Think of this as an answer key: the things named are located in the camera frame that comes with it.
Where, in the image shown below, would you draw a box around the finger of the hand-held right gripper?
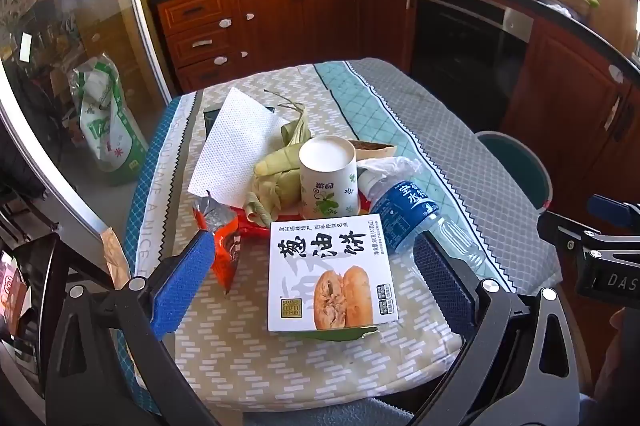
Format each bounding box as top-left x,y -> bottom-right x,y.
536,209 -> 603,259
586,193 -> 640,232

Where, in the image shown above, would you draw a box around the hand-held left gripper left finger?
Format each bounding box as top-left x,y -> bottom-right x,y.
45,230 -> 217,426

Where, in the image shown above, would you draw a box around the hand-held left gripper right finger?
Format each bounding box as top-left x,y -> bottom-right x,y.
412,230 -> 581,426

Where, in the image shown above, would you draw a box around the teal plastic bin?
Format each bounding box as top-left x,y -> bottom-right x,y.
472,131 -> 553,213

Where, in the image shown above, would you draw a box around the red plastic bag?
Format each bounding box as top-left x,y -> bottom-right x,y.
232,193 -> 373,238

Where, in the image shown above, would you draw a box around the white pancake print box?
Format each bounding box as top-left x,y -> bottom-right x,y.
267,213 -> 399,342

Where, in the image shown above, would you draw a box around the green bamboo leaves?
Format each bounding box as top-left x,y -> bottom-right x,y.
242,90 -> 315,227

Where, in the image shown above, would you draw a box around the person's right hand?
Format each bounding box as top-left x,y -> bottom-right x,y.
606,307 -> 640,402

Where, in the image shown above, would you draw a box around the orange snack wrapper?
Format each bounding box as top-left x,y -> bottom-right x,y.
192,195 -> 242,294

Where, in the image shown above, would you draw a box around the brown paper bag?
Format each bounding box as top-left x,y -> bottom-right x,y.
100,226 -> 132,292

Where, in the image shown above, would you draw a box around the clear water bottle blue label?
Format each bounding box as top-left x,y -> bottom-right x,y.
359,170 -> 488,279

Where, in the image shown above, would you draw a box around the patterned tablecloth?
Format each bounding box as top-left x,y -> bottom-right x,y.
122,58 -> 563,418

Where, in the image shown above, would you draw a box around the white plastic bag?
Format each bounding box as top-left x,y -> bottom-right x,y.
356,156 -> 424,198

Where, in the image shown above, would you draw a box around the brown food wrapper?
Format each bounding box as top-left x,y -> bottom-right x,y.
346,138 -> 398,160

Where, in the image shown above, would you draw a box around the white paper towel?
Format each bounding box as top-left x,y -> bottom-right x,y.
187,87 -> 292,207

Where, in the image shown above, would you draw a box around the white floral paper cup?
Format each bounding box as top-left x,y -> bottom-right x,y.
298,136 -> 360,217

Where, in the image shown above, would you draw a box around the green silver foil bag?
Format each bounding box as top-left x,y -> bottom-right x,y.
201,102 -> 277,133

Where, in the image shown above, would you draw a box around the blue grey cloth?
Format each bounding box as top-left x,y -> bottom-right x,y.
270,398 -> 418,426

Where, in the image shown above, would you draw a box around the green white rice sack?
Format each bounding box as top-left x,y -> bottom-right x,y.
67,53 -> 149,188

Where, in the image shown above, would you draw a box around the cardboard box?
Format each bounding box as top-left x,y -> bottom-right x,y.
590,0 -> 638,57

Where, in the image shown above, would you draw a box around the black built-in oven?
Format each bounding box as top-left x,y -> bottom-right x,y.
410,0 -> 536,134

